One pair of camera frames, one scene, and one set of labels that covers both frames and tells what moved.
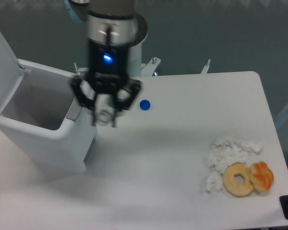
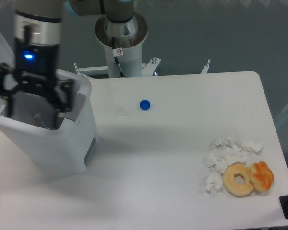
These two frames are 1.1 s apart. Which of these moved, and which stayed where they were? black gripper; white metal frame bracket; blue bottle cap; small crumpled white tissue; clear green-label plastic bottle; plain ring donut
Moved: black gripper; clear green-label plastic bottle
Stayed: blue bottle cap; white metal frame bracket; small crumpled white tissue; plain ring donut
